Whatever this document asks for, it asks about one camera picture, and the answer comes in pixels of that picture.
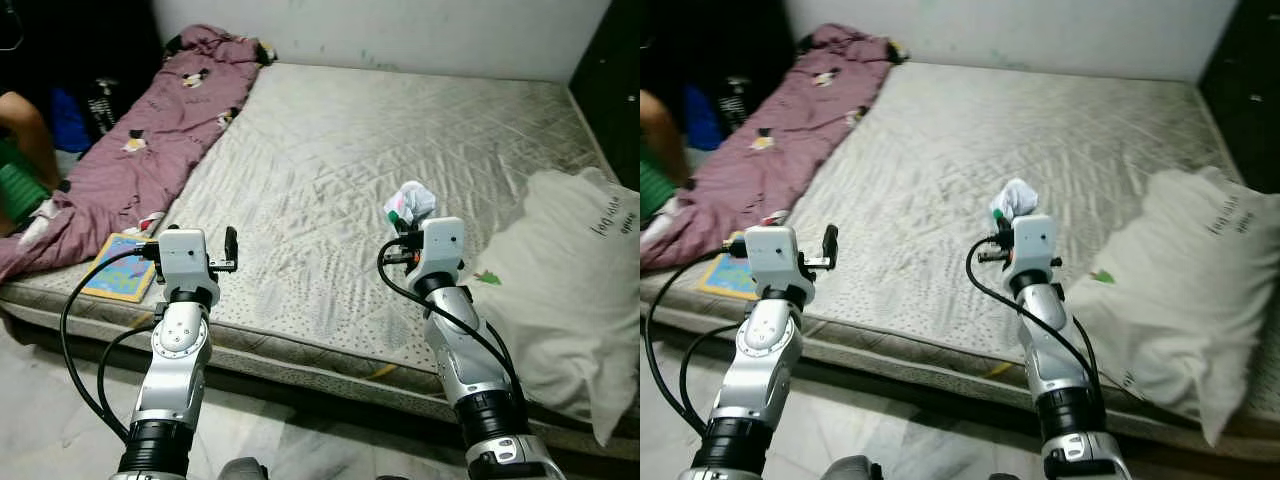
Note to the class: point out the white sock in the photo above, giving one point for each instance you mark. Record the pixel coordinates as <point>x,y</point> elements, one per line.
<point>415,200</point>
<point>1015,198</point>

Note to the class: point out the colourful wooden puzzle board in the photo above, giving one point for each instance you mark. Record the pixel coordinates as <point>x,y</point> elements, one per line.
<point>115,275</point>
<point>720,280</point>

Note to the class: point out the white printed pillow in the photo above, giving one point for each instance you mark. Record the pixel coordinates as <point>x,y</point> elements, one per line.
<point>1170,290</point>
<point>560,290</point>

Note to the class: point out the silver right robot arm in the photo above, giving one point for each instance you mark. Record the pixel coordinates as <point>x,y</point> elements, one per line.
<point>465,350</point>
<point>1050,350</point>

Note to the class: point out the white quilted mattress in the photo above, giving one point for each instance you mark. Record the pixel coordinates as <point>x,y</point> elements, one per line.
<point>330,170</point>
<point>950,150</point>

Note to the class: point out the purple cartoon print blanket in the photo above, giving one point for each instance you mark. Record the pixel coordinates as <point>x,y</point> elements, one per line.
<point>150,150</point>
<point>780,140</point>

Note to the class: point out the black bag white print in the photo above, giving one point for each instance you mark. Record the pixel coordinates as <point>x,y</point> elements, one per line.
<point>735,105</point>
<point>103,110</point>

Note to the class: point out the blue bag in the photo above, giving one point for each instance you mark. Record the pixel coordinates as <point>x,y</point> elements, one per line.
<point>68,125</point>
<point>702,120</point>

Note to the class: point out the green plastic stool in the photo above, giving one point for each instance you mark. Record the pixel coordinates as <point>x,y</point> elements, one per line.
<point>652,190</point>
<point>15,195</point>

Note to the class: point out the grey robot left leg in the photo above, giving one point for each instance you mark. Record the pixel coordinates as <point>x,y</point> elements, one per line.
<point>243,470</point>
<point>848,470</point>

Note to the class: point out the person bare leg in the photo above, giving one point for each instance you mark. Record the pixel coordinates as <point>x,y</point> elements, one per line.
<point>25,125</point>
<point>660,125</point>

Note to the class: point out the dark tufted headboard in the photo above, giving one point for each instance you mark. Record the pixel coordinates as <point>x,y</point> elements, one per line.
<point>610,90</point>
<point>1245,90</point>

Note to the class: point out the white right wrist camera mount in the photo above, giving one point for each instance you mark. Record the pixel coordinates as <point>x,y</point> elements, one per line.
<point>443,245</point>
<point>1035,240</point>

